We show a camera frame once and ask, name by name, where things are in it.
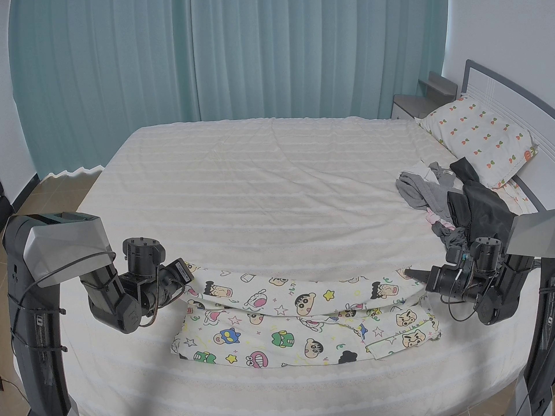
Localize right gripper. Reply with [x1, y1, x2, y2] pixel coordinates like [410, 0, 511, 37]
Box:
[403, 265, 471, 299]

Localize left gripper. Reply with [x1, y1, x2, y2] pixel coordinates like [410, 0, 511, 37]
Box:
[155, 257, 195, 307]

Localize white printed pyjama top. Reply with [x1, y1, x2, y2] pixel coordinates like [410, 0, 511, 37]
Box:
[170, 263, 444, 369]

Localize pile of clothes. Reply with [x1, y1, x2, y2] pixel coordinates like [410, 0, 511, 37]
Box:
[395, 156, 519, 252]

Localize bed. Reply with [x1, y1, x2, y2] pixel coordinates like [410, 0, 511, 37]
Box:
[13, 59, 555, 416]

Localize white printed pillow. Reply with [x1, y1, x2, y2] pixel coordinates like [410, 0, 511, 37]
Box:
[415, 94, 539, 190]

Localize grey bedside table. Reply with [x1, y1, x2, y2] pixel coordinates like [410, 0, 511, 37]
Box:
[392, 70, 459, 120]

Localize blue-green curtain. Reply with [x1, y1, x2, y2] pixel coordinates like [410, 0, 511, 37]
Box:
[9, 0, 449, 179]

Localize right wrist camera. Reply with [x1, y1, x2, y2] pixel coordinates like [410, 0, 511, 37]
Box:
[447, 244, 472, 268]

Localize black cable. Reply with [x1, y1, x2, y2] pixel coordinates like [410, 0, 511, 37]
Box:
[444, 295, 481, 322]

